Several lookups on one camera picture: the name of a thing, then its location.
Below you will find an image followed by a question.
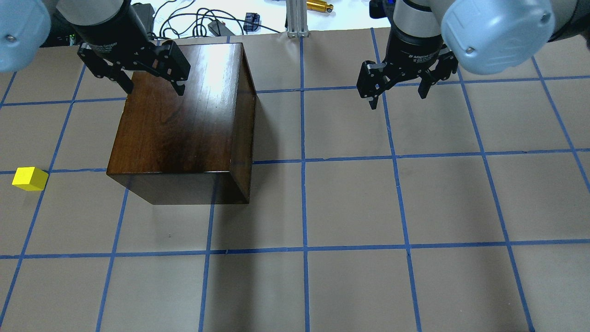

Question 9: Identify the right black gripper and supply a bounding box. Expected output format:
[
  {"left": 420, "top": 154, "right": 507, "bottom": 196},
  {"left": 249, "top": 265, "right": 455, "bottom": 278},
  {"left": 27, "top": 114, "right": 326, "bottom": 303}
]
[{"left": 356, "top": 30, "right": 459, "bottom": 110}]

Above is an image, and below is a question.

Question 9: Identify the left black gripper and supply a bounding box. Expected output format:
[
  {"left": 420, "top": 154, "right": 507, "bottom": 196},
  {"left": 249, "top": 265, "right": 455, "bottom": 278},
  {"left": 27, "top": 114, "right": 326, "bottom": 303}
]
[{"left": 71, "top": 5, "right": 190, "bottom": 96}]

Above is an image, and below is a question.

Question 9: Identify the yellow cube block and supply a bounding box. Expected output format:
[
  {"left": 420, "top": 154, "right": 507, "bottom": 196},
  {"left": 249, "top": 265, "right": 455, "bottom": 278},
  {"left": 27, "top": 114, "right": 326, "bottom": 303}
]
[{"left": 12, "top": 166, "right": 49, "bottom": 191}]

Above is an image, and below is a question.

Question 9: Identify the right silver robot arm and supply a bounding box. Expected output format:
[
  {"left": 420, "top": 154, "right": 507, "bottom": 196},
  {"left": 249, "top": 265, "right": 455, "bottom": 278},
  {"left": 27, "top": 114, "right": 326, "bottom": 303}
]
[{"left": 356, "top": 0, "right": 589, "bottom": 109}]

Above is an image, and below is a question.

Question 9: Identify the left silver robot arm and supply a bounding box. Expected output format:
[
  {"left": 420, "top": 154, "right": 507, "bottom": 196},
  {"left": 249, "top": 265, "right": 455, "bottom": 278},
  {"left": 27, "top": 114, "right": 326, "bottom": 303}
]
[{"left": 0, "top": 0, "right": 190, "bottom": 96}]

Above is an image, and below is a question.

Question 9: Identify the black power adapter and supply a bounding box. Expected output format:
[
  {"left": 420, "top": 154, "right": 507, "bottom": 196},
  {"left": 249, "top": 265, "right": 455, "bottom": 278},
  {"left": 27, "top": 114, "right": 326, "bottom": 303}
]
[{"left": 208, "top": 19, "right": 235, "bottom": 36}]

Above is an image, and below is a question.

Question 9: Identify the dark brown wooden cabinet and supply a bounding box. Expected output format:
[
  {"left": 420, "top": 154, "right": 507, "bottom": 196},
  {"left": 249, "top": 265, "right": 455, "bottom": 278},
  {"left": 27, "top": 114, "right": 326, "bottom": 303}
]
[{"left": 106, "top": 42, "right": 259, "bottom": 205}]

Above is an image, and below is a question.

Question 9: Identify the gold metal cylinder tool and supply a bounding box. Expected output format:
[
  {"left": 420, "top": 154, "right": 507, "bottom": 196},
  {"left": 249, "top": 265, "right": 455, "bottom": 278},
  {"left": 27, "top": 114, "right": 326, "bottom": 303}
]
[{"left": 306, "top": 0, "right": 334, "bottom": 13}]

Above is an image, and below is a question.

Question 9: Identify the small blue black connector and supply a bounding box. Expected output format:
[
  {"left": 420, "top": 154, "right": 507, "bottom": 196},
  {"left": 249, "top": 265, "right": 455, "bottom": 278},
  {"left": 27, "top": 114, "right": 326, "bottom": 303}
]
[{"left": 243, "top": 12, "right": 260, "bottom": 33}]

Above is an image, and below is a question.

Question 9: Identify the aluminium frame post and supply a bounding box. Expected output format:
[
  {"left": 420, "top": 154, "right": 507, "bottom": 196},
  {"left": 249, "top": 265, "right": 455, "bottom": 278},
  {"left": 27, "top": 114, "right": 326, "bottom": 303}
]
[{"left": 286, "top": 0, "right": 309, "bottom": 38}]

